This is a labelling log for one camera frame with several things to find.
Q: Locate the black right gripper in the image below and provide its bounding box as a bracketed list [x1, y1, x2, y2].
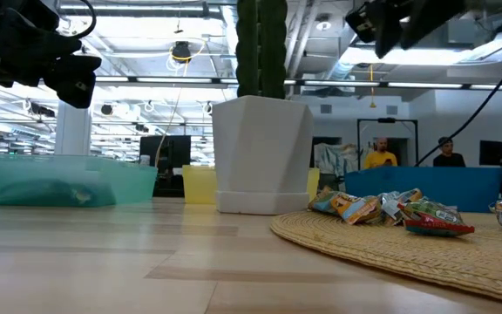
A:
[375, 0, 469, 60]

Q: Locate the orange blue granola bar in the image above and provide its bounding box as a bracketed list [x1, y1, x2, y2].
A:
[306, 186, 383, 227]

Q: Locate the green red granola bar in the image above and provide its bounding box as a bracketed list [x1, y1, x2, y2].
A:
[400, 197, 477, 239]

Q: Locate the long ceiling light strip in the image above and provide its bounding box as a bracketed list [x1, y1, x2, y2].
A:
[89, 72, 502, 92]

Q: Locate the white square column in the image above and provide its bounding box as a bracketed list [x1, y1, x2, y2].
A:
[53, 99, 92, 157]

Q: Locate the person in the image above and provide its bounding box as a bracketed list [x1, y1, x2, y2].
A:
[363, 137, 399, 170]
[432, 136, 467, 168]

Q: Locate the tall green cactus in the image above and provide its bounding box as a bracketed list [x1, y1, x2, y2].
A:
[235, 0, 289, 100]

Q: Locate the white draped cloth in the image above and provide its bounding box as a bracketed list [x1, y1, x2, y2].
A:
[313, 142, 365, 179]

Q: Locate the small black monitor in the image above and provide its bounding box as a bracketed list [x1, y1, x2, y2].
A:
[478, 140, 502, 167]

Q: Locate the black ceiling spotlight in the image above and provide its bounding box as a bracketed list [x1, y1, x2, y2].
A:
[171, 40, 193, 65]

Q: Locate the translucent teal plastic bin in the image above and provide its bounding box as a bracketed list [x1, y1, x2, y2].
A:
[0, 152, 159, 208]

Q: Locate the blue plastic bin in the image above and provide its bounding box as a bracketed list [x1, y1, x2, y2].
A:
[343, 165, 502, 215]

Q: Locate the white hexagonal plant pot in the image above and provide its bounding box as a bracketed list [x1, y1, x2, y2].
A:
[210, 94, 315, 216]

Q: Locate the translucent yellow plastic bin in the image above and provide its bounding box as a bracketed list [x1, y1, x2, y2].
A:
[181, 164, 322, 206]

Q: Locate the round woven straw mat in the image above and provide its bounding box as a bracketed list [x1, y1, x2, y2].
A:
[269, 209, 502, 306]

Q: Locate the yellow hanging cord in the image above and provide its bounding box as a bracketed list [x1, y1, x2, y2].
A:
[367, 63, 377, 110]

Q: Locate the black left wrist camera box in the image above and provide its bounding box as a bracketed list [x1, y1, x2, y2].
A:
[43, 53, 103, 110]

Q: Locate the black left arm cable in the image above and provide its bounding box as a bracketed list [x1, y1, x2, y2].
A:
[58, 0, 98, 41]

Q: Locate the thin black stand frame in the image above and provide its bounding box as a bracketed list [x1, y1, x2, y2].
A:
[356, 117, 420, 172]

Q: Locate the long black cable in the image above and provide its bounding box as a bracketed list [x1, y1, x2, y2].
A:
[409, 34, 502, 167]

